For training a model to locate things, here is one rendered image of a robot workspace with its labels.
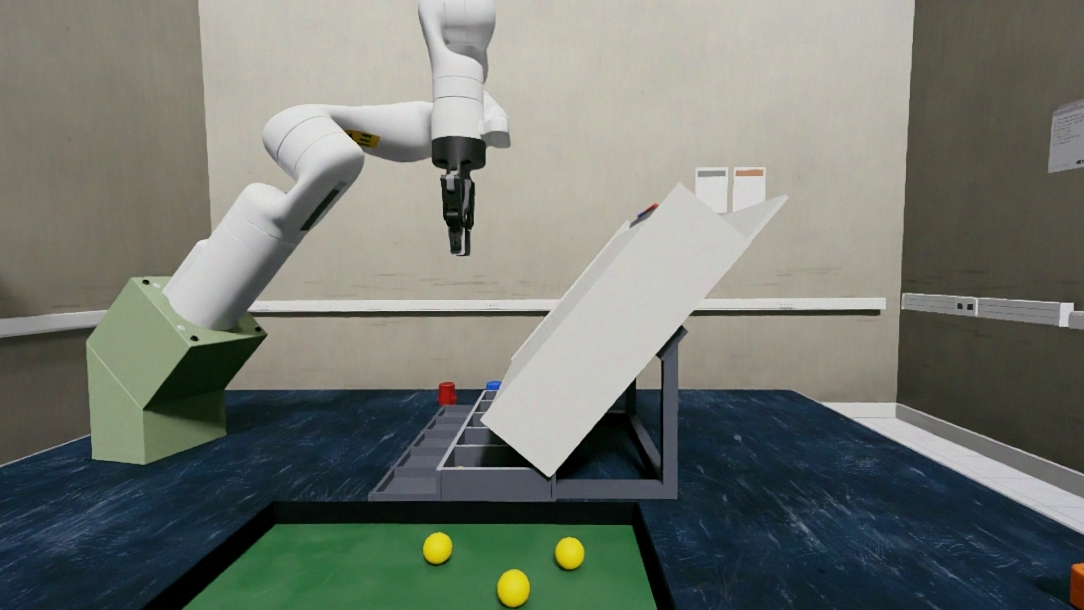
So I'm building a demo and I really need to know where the yellow ball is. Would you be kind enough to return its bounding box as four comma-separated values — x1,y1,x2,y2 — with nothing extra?
423,533,452,564
496,570,530,608
555,537,584,570

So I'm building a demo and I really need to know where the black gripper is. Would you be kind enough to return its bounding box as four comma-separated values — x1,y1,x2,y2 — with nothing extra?
431,137,486,256

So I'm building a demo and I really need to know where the red plug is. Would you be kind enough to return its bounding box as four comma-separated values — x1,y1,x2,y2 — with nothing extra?
437,382,457,405

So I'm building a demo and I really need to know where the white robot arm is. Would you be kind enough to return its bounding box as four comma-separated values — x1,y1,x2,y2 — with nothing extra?
162,0,511,330

